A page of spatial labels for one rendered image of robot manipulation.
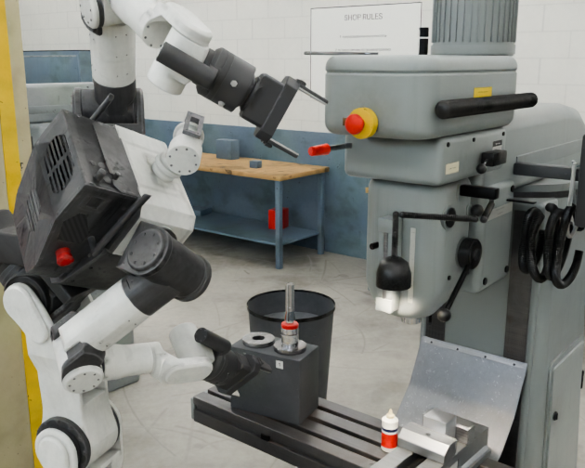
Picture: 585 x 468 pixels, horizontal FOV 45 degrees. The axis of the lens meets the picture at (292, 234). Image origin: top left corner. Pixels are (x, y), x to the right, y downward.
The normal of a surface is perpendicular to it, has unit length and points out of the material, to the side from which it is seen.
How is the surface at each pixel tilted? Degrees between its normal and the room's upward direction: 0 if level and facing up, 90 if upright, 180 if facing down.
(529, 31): 90
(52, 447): 90
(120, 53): 121
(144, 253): 53
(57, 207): 69
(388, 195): 90
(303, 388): 90
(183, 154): 111
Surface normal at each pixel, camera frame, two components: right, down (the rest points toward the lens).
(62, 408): -0.36, 0.22
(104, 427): 0.90, -0.18
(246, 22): -0.62, 0.18
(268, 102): 0.20, 0.24
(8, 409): 0.78, 0.15
